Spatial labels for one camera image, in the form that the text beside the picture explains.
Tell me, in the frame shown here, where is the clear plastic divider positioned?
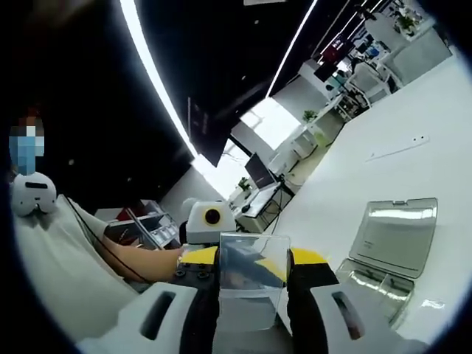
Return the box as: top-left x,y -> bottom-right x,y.
218,230 -> 293,330

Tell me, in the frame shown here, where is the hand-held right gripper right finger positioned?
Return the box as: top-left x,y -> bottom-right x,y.
285,247 -> 406,354

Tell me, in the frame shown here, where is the black hanging display panel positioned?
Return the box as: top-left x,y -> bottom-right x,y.
187,96 -> 232,166

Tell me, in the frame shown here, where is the white office chair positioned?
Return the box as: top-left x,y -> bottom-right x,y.
352,60 -> 401,103

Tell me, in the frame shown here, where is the ceiling light strip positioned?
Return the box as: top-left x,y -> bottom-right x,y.
265,0 -> 319,97
118,0 -> 197,160

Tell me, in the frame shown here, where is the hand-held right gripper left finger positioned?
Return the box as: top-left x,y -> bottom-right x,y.
77,246 -> 222,354

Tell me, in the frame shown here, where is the metal storage rack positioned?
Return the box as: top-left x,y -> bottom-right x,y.
94,198 -> 180,254

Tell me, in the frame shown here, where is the white shelf cabinet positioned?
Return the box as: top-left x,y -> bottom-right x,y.
271,106 -> 347,173

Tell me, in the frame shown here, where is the white worn device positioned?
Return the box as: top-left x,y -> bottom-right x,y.
10,172 -> 58,218

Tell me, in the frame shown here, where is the black device cable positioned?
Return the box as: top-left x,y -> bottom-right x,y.
65,197 -> 148,283

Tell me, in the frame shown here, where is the white office desk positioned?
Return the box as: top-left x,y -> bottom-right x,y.
228,180 -> 296,233

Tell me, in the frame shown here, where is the clear plastic guide fixture box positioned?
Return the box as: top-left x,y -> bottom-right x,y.
333,197 -> 440,332

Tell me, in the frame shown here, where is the red wall screen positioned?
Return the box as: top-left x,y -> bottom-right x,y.
320,32 -> 353,62

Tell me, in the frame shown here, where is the black computer monitor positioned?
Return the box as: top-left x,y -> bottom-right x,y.
313,60 -> 339,84
244,151 -> 277,189

